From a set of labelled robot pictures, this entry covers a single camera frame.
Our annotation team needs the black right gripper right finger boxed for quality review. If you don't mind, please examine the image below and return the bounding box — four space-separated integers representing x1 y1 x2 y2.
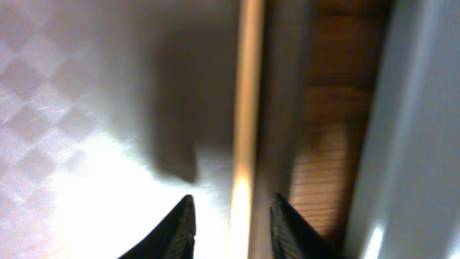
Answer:
270 193 344 259

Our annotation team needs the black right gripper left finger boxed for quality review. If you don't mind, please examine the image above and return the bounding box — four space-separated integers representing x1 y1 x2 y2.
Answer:
119 195 196 259

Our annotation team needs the grey dishwasher rack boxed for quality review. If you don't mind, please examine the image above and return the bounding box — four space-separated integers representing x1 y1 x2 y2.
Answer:
344 0 459 258

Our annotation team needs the brown serving tray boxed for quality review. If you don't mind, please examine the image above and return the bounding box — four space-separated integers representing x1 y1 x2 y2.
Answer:
1 0 311 258

